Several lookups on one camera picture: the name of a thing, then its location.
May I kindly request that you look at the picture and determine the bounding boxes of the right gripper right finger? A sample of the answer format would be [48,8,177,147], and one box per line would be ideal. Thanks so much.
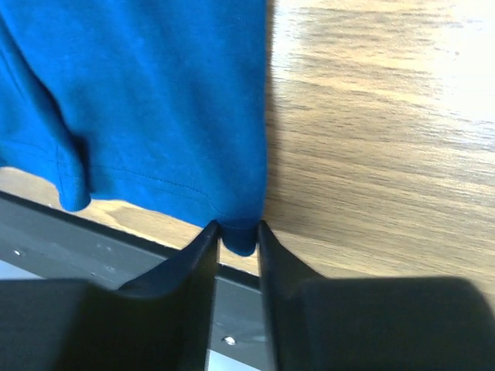
[258,222,494,370]

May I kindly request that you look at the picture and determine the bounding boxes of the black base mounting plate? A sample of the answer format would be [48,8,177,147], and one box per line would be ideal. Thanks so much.
[1,192,269,370]

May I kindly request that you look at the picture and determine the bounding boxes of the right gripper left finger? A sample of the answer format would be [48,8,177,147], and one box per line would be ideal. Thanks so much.
[1,222,220,370]

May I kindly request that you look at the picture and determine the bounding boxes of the dark blue printed t-shirt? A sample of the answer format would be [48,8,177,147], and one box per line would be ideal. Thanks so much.
[1,1,268,256]

